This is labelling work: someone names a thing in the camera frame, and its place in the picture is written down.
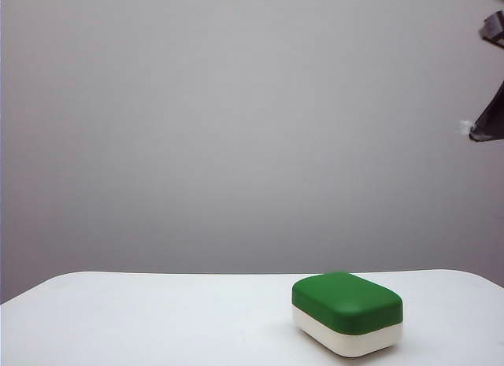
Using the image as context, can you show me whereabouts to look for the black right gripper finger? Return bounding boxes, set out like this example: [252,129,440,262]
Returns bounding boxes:
[478,11,504,49]
[458,79,504,143]

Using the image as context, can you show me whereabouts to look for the green and white foam mahjong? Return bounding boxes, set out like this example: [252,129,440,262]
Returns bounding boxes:
[291,271,405,359]

